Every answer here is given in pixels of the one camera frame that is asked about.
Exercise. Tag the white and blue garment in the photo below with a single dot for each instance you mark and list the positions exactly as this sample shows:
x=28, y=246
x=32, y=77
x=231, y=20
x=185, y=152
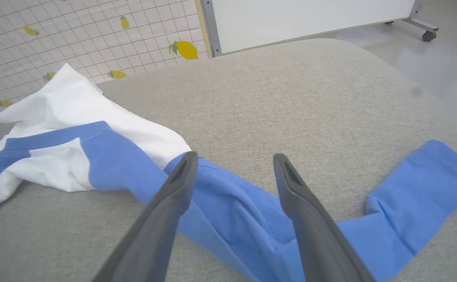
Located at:
x=115, y=160

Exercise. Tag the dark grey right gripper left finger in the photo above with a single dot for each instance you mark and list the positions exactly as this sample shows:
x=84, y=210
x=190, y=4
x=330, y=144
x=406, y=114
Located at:
x=154, y=227

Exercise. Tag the white rolling partition board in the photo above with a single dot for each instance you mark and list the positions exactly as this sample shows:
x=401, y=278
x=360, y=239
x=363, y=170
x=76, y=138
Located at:
x=303, y=19

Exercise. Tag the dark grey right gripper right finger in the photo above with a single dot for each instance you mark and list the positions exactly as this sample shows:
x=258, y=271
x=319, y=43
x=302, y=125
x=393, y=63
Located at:
x=318, y=239

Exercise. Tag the lemon print grid panel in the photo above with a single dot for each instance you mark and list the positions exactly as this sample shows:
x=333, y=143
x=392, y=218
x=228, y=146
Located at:
x=75, y=35

